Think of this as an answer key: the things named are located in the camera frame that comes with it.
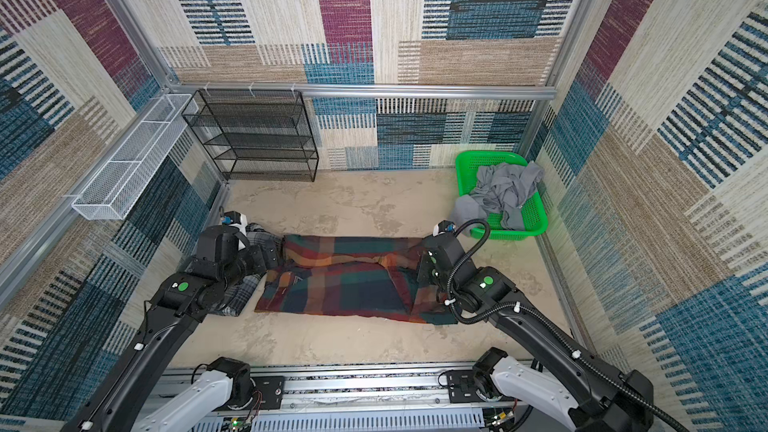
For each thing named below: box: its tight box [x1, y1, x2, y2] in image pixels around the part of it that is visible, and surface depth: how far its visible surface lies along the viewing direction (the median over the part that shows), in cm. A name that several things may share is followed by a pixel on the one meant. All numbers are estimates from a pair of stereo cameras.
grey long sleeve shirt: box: [450, 161, 544, 233], surface depth 104 cm
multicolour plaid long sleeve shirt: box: [254, 235, 459, 325], surface depth 91 cm
